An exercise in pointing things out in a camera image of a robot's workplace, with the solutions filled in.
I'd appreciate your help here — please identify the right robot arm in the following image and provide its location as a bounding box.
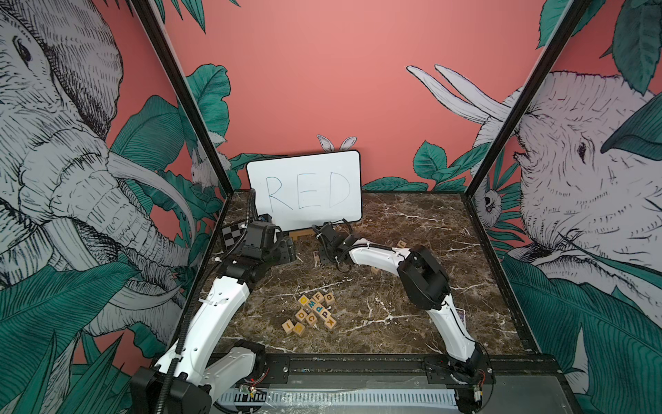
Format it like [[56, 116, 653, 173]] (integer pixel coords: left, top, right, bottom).
[[312, 223, 487, 385]]

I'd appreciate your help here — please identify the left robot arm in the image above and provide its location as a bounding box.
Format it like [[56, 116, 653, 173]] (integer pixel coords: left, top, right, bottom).
[[129, 214, 296, 413]]

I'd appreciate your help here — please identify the wooden block letter K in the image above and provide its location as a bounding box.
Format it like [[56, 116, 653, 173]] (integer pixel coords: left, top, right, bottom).
[[324, 317, 337, 331]]

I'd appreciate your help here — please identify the black white checkerboard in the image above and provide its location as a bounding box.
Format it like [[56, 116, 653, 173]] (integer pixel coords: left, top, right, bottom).
[[222, 222, 247, 250]]

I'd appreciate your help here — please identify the wooden board stand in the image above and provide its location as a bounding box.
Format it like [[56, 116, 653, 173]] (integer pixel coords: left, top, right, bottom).
[[289, 229, 315, 241]]

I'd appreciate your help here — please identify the white dry-erase board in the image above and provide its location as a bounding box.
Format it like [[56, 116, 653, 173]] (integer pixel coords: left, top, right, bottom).
[[247, 150, 363, 231]]

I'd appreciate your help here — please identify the wooden block orange I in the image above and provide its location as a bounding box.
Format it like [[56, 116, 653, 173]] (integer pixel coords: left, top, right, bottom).
[[282, 319, 295, 334]]

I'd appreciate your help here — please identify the plain yellow wooden block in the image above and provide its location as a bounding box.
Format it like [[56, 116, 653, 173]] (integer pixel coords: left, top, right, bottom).
[[293, 323, 305, 336]]

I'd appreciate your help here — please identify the playing card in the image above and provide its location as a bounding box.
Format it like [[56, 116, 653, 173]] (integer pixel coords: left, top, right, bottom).
[[456, 308, 467, 329]]

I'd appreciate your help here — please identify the black front rail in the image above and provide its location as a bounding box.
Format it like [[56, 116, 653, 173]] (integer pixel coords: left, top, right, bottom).
[[248, 353, 561, 387]]

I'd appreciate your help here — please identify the white slotted cable duct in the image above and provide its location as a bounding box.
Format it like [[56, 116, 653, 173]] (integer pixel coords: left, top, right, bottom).
[[217, 389, 458, 410]]

